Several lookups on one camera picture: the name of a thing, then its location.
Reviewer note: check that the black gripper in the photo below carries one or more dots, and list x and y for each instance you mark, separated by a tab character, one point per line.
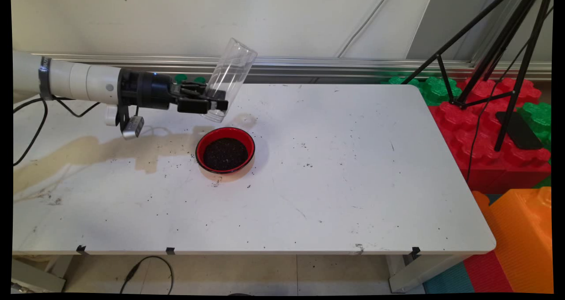
148	90

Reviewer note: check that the teal floor mat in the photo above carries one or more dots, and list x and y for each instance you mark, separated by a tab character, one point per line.
448	280

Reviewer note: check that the white and grey wrist camera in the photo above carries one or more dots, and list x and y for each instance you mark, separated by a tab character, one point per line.
132	128

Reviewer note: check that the green foam building block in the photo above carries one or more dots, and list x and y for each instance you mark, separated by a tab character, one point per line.
538	119
430	92

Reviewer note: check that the grey metal beam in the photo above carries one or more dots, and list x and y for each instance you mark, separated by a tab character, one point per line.
35	280

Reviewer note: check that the red floor mat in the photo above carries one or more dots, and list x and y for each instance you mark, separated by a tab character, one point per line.
487	273

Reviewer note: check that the black tripod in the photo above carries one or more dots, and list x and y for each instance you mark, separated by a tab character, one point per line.
522	70

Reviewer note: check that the green-capped spice bottle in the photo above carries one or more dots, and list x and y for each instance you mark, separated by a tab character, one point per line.
180	77
200	79

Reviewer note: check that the aluminium wall rail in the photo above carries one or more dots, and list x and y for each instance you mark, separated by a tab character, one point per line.
309	64

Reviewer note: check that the orange foam building block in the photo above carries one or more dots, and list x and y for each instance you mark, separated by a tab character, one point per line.
521	238

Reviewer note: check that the white table leg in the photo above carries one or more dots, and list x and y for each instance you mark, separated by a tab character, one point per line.
410	275

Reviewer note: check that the red bowl with black seeds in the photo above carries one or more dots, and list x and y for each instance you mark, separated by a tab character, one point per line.
207	143

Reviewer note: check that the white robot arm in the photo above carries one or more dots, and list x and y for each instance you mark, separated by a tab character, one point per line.
79	81

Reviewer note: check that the clear plastic jar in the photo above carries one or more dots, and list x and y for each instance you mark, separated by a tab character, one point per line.
234	66

